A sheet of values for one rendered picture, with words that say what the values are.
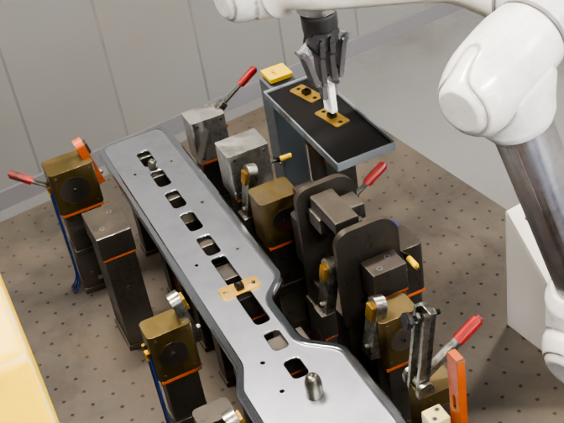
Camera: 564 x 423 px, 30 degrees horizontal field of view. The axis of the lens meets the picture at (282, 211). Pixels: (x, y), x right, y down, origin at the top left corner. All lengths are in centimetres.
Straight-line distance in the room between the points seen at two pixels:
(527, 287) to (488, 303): 21
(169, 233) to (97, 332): 39
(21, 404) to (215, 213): 178
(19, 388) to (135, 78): 389
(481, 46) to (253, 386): 73
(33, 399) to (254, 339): 145
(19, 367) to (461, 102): 114
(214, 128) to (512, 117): 111
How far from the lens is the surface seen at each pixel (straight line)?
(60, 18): 421
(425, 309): 170
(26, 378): 57
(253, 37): 464
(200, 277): 217
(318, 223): 200
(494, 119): 161
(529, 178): 175
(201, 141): 259
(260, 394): 190
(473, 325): 177
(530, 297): 229
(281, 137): 255
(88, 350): 254
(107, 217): 236
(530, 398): 226
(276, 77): 248
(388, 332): 191
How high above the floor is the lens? 236
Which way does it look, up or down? 36 degrees down
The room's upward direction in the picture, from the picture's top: 10 degrees counter-clockwise
